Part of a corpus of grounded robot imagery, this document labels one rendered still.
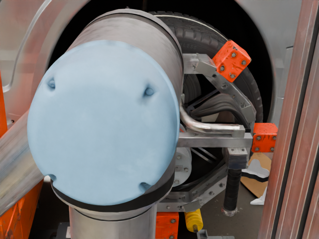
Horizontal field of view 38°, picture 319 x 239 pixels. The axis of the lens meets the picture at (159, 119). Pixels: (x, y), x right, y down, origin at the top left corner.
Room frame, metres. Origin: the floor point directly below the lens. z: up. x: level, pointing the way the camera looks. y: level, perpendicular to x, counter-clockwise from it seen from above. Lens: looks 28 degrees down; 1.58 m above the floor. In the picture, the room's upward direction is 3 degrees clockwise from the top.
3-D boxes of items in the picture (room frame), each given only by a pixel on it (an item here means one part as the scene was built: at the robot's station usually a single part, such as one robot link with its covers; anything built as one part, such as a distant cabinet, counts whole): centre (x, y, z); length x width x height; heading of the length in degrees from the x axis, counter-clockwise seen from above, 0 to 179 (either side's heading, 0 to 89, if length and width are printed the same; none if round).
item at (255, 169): (1.11, -0.27, 0.85); 0.09 x 0.03 x 0.06; 61
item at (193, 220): (1.37, -0.13, 0.51); 0.29 x 0.06 x 0.06; 5
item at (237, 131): (1.15, -0.13, 1.03); 0.19 x 0.18 x 0.11; 5
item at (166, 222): (1.30, -0.02, 0.48); 0.16 x 0.12 x 0.17; 5
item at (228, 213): (1.04, -0.21, 0.83); 0.04 x 0.04 x 0.16
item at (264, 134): (1.30, -0.33, 0.85); 0.09 x 0.08 x 0.07; 95
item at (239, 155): (1.07, -0.21, 0.93); 0.09 x 0.05 x 0.05; 5
